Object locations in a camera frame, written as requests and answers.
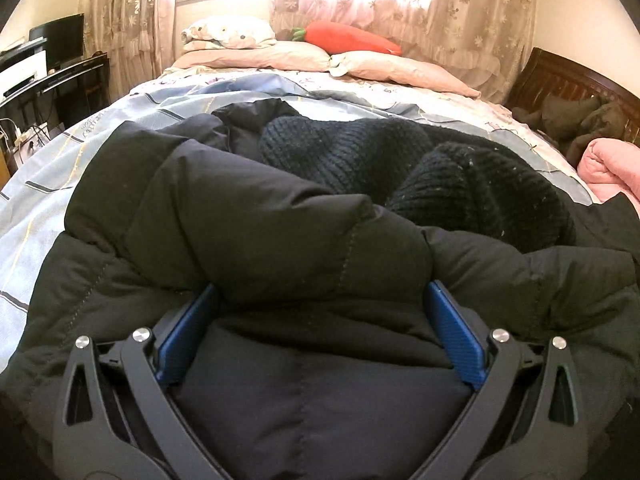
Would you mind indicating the black puffer jacket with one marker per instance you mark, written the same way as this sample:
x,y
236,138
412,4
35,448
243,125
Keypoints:
x,y
280,230

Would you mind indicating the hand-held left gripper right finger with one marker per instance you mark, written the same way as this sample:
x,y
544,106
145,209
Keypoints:
x,y
457,332

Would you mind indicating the black desk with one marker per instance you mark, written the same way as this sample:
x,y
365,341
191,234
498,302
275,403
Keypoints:
x,y
60,77

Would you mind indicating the dark olive clothing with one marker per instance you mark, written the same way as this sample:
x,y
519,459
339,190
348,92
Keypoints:
x,y
580,120

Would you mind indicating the pink blanket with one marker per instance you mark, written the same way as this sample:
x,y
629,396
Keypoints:
x,y
612,167

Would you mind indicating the floral lace curtain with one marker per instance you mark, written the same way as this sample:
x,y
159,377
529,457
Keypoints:
x,y
350,5

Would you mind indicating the dark wooden headboard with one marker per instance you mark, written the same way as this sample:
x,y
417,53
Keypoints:
x,y
560,77

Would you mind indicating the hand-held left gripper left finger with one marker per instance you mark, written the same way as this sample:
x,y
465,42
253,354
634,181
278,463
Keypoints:
x,y
182,332

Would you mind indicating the pink pillow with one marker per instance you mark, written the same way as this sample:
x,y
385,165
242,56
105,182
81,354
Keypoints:
x,y
255,55
400,70

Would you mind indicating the white power strip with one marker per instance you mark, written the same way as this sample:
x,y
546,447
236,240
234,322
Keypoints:
x,y
22,141

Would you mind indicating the dark knitted sweater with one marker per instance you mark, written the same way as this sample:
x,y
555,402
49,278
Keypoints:
x,y
400,165

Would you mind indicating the carrot plush toy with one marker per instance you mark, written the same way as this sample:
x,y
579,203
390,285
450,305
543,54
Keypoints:
x,y
350,38

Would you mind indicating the black computer monitor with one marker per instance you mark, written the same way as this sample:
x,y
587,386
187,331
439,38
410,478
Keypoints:
x,y
62,40

